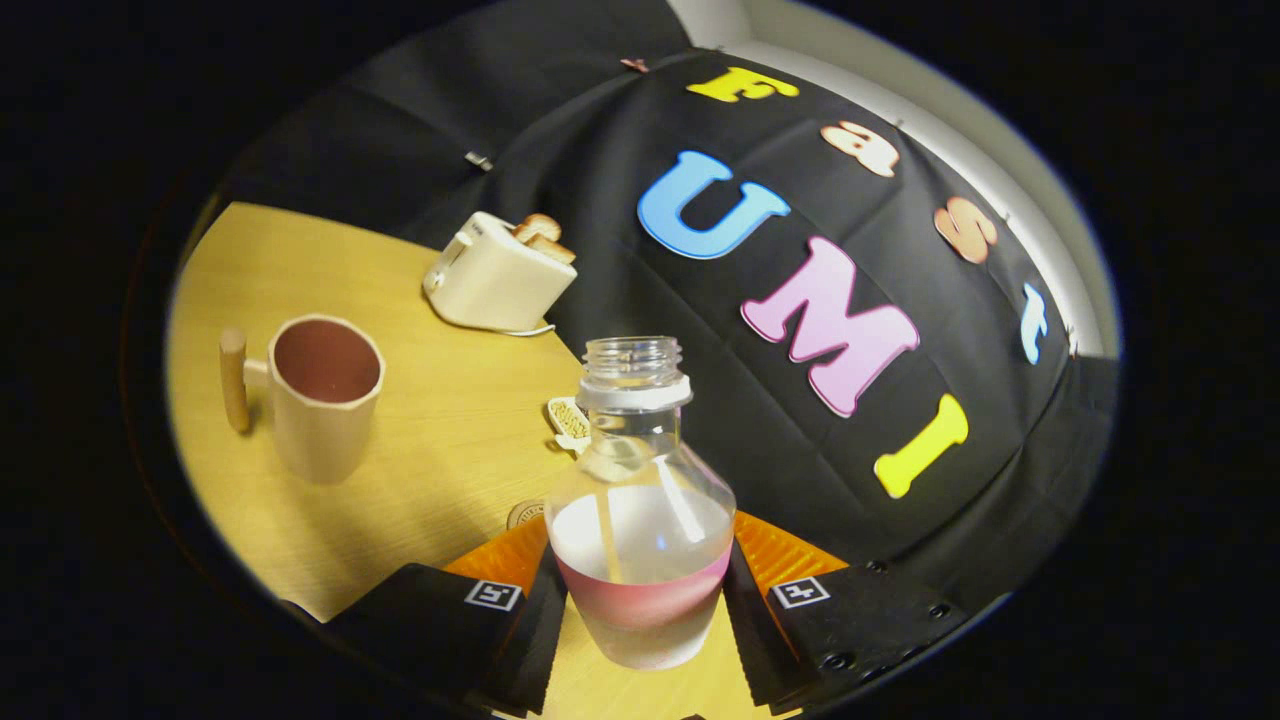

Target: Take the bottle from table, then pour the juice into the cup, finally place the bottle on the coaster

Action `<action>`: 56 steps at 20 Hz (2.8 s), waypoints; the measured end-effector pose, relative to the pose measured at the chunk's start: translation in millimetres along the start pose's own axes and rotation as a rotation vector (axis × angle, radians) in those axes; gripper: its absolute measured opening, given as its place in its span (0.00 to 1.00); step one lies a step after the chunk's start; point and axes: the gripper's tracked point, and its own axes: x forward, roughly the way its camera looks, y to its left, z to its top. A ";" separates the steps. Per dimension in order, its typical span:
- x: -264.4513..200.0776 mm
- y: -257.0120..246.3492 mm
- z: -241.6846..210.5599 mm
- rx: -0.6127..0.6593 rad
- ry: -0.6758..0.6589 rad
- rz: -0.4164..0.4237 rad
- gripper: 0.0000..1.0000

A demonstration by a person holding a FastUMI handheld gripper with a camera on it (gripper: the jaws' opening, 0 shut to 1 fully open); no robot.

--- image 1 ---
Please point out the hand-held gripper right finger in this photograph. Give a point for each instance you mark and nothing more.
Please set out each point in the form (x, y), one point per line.
(750, 640)

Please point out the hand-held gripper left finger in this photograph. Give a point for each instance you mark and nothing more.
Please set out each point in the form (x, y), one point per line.
(545, 640)

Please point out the round cork coaster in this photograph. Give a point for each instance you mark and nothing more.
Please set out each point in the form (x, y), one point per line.
(523, 514)

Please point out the clear juice bottle pink label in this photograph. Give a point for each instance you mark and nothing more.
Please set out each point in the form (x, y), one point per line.
(640, 540)

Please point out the wooden table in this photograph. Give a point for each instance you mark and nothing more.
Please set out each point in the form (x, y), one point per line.
(440, 430)

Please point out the cream toaster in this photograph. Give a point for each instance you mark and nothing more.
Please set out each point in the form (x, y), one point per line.
(495, 285)

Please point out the toast slice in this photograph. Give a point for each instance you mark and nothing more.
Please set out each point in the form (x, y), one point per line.
(552, 250)
(538, 226)

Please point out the metal cloth clip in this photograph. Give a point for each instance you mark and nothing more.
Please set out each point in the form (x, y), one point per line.
(478, 160)

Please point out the black backdrop cloth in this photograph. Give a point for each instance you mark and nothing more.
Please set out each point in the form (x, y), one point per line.
(600, 130)

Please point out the pink cloth clip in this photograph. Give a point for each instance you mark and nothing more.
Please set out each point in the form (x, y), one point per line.
(634, 65)

